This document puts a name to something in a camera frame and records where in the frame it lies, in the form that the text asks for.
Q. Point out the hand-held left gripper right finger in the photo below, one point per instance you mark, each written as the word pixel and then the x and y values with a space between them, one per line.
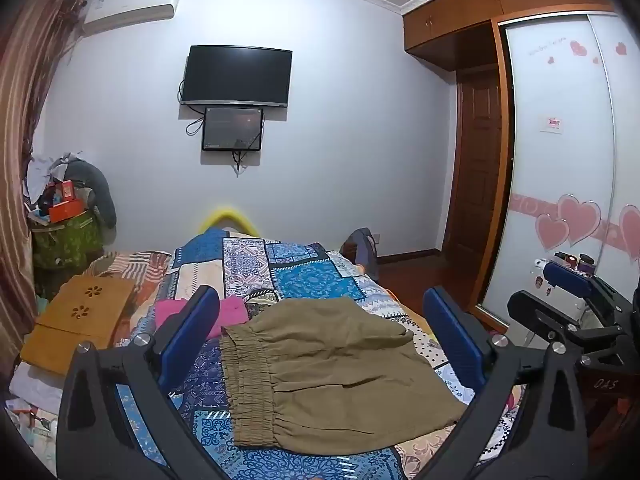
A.
pixel 452 335

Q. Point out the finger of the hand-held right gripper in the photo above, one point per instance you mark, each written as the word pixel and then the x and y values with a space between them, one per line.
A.
pixel 567 275
pixel 530 310

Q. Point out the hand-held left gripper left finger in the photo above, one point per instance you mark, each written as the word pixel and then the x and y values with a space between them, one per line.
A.
pixel 192 330

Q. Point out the olive green pants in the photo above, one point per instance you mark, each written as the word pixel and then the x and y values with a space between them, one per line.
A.
pixel 340 375

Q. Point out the dark small jar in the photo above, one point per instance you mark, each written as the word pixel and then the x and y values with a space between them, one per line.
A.
pixel 586 263

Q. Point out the white small cabinet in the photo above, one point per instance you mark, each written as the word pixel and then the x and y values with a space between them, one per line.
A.
pixel 539 272

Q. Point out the pink folded cloth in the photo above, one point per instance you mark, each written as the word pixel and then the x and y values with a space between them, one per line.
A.
pixel 227 312

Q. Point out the striped bed sheet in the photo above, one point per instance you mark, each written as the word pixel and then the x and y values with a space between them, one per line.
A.
pixel 135 267

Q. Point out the wooden lap desk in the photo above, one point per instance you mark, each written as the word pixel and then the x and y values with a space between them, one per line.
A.
pixel 75 325

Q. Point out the blue patchwork blanket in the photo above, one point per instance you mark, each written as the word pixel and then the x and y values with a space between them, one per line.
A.
pixel 300 272

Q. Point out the yellow bed headboard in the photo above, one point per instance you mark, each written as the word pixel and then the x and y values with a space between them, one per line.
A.
pixel 227 212

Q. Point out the dark blue backpack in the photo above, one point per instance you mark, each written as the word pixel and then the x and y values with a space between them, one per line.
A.
pixel 362 250

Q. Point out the brown wooden door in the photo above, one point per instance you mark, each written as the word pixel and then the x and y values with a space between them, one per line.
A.
pixel 475 170

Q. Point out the wooden wardrobe with heart stickers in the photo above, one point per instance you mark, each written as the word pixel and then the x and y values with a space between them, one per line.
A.
pixel 555 135

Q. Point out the green patterned cloth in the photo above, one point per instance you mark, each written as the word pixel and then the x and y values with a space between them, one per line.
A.
pixel 65 242

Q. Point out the grey plush toy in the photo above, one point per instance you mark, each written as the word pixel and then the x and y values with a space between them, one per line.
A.
pixel 100 185

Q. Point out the orange box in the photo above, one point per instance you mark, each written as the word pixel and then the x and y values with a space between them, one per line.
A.
pixel 65 210

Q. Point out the white clothes pile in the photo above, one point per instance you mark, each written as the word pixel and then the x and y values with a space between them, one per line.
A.
pixel 42 175

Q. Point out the brown striped curtain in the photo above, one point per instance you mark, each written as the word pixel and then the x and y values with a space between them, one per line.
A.
pixel 25 110

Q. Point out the white air conditioner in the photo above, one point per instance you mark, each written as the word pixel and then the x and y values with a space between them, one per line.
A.
pixel 127 7

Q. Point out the wall socket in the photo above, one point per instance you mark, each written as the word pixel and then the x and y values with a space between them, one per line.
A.
pixel 377 238

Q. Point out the small black wall monitor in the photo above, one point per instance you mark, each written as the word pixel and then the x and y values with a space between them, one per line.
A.
pixel 232 129

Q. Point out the black wall television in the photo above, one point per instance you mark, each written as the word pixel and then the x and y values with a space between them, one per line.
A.
pixel 236 75

